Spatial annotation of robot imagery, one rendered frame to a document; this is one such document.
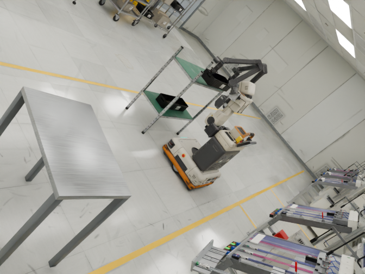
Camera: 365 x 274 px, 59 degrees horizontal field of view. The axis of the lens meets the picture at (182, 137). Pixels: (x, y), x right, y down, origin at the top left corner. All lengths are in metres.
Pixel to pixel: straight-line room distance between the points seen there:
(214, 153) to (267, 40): 8.30
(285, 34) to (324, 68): 1.73
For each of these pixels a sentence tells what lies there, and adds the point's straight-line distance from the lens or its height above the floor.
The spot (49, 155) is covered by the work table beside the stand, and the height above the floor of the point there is 0.80.
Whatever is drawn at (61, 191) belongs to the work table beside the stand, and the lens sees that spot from 1.54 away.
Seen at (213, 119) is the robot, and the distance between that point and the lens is 3.97.
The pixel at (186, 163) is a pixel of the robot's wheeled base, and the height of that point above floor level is 0.22.
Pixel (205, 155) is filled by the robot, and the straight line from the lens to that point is 3.84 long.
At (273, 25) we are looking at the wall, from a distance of 11.82.
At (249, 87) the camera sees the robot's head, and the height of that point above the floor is 1.34.
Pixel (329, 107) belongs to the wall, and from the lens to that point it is 10.94.
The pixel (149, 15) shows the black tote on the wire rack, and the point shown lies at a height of 0.31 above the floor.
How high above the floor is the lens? 1.85
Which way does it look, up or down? 22 degrees down
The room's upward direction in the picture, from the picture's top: 47 degrees clockwise
